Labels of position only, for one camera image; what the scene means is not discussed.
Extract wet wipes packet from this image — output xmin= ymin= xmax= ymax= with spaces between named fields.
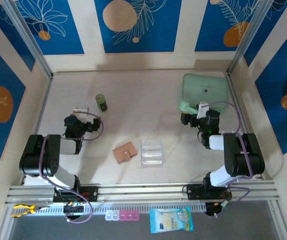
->
xmin=149 ymin=206 xmax=194 ymax=234

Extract green cylindrical bottle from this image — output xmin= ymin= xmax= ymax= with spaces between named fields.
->
xmin=95 ymin=93 xmax=109 ymax=113

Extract white slotted cable duct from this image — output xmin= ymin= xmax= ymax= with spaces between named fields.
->
xmin=10 ymin=203 xmax=207 ymax=217

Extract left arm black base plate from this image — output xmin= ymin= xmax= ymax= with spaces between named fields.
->
xmin=52 ymin=186 xmax=99 ymax=203

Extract yellow handled pliers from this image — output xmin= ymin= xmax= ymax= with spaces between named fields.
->
xmin=11 ymin=204 xmax=51 ymax=218

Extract white and pink pill organizer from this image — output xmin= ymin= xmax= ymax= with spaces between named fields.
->
xmin=104 ymin=210 xmax=141 ymax=222

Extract mint green zip pouch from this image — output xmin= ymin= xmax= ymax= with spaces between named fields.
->
xmin=178 ymin=73 xmax=229 ymax=117

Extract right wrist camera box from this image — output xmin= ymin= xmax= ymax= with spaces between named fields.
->
xmin=196 ymin=101 xmax=210 ymax=120

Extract black cable connector box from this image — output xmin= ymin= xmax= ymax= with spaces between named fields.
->
xmin=63 ymin=202 xmax=86 ymax=221
xmin=204 ymin=201 xmax=226 ymax=218

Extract aluminium front beam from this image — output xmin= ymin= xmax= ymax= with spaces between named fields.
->
xmin=4 ymin=181 xmax=281 ymax=207

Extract pink leather card holder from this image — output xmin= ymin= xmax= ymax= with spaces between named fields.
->
xmin=112 ymin=141 xmax=137 ymax=165

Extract aluminium upright post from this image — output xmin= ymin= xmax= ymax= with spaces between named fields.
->
xmin=0 ymin=0 xmax=54 ymax=79
xmin=227 ymin=0 xmax=270 ymax=76

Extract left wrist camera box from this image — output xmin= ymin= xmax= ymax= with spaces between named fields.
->
xmin=72 ymin=106 xmax=89 ymax=119

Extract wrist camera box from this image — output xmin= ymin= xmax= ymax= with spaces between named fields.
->
xmin=72 ymin=106 xmax=89 ymax=119
xmin=196 ymin=101 xmax=210 ymax=120

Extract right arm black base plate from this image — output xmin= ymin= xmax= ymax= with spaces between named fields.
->
xmin=185 ymin=183 xmax=232 ymax=201

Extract aluminium table edge rail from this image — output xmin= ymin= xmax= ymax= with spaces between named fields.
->
xmin=33 ymin=76 xmax=54 ymax=137
xmin=225 ymin=71 xmax=266 ymax=181

